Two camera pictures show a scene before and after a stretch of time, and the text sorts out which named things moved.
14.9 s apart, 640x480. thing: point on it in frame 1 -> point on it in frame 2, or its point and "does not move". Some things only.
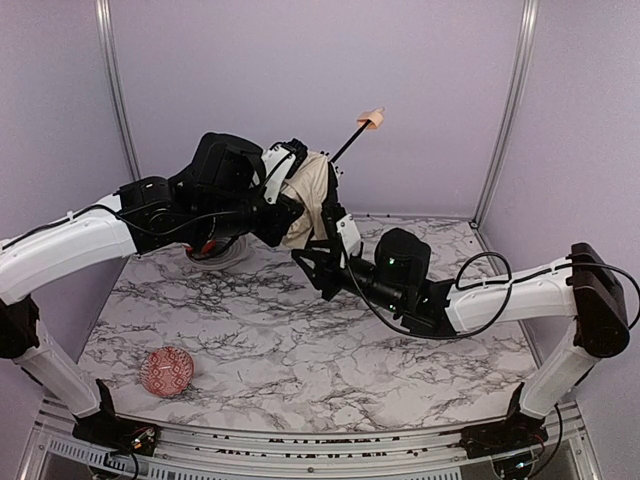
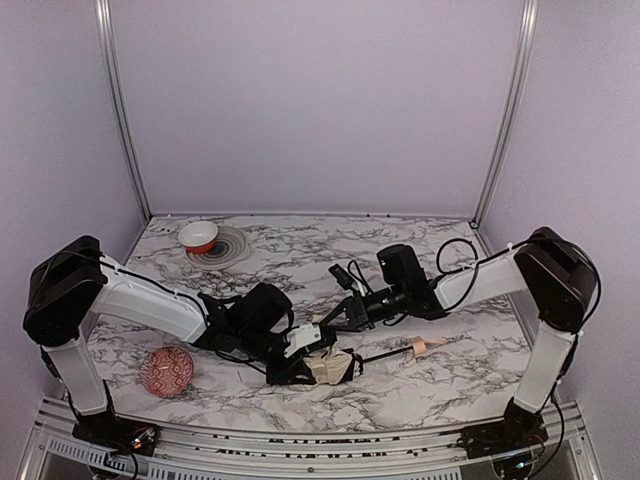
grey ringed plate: [229, 251] does not move
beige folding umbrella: [308, 184] -> [335, 365]
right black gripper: [329, 267] -> [355, 310]
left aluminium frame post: [120, 96] does not move
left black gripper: [282, 220] -> [304, 370]
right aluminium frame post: [528, 14] does not move
